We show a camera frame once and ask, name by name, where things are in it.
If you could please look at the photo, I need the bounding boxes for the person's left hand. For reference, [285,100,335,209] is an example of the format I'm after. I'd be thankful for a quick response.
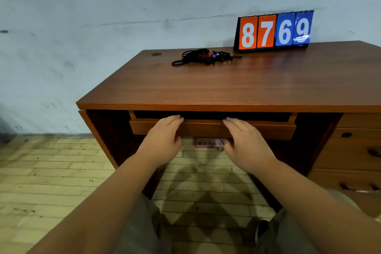
[135,115,184,168]

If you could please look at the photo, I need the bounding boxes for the person's right hand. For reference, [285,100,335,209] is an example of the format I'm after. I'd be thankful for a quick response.
[223,117,279,176]

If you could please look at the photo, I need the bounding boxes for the wooden pull-out keyboard tray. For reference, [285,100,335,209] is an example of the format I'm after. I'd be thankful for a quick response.
[129,111,297,141]

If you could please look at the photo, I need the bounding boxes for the person's right forearm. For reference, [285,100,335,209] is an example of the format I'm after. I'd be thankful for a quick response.
[253,159,381,254]

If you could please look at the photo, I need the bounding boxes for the person's left forearm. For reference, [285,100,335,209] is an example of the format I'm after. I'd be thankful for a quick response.
[28,153,163,254]

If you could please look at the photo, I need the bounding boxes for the red and white sticker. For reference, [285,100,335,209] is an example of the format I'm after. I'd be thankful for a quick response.
[195,138,227,148]

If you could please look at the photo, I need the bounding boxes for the brown wooden desk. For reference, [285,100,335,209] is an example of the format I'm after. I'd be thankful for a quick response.
[76,40,381,218]

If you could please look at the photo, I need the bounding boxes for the black shoe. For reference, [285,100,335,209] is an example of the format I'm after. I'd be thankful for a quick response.
[242,218,271,247]

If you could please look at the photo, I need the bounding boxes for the grey trousers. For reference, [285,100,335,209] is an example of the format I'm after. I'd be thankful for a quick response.
[113,188,381,254]

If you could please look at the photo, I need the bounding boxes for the wooden drawer with round lock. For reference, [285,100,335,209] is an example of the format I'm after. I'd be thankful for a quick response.
[313,128,381,172]

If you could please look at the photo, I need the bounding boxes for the orange and blue flip scoreboard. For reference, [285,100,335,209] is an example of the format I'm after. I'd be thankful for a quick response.
[233,10,314,53]

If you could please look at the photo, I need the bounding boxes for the shallow wooden desk drawer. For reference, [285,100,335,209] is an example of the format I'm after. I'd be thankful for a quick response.
[336,113,381,129]

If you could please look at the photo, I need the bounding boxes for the bundle of black lanyards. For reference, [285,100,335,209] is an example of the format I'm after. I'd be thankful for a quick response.
[171,48,243,66]

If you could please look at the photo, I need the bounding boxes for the wooden drawer with two handles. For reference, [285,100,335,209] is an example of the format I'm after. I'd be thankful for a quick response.
[307,169,381,218]

